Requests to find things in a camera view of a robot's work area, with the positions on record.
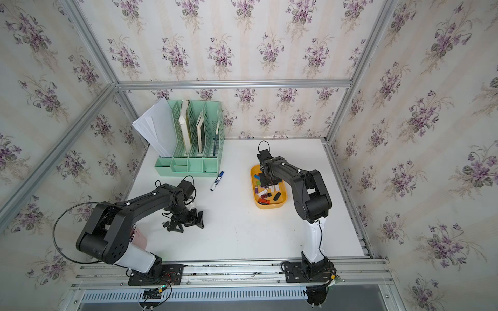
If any aluminium front rail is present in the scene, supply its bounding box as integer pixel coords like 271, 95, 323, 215
70, 257, 394, 290

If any dark pen in organizer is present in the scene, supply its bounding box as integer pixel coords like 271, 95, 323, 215
213, 122, 220, 157

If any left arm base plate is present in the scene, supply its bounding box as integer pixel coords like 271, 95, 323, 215
128, 264, 185, 286

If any white book in organizer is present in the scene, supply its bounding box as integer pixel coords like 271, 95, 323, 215
179, 100, 191, 155

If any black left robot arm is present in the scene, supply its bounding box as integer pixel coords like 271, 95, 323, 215
76, 179, 204, 279

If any red rectangular usb drive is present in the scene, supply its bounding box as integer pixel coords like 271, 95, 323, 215
258, 199, 271, 205

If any pink pen cup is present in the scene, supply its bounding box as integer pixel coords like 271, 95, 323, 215
130, 228, 147, 250

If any blue white marker pen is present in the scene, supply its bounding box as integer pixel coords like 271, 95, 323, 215
210, 171, 224, 191

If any beige notebook in organizer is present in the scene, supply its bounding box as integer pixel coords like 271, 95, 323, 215
196, 112, 206, 154

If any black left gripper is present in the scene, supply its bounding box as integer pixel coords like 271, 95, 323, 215
168, 204, 206, 233

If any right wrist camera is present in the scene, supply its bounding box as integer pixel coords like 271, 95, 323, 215
257, 149, 272, 165

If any yellow plastic storage box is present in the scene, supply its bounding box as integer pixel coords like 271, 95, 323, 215
250, 165, 288, 209

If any green desk file organizer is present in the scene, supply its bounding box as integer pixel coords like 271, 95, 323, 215
154, 101, 224, 178

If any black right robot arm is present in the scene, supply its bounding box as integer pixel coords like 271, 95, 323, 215
257, 149, 332, 278

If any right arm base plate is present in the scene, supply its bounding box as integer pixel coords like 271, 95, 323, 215
280, 258, 337, 283

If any white paper stack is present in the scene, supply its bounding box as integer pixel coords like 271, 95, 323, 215
132, 98, 177, 158

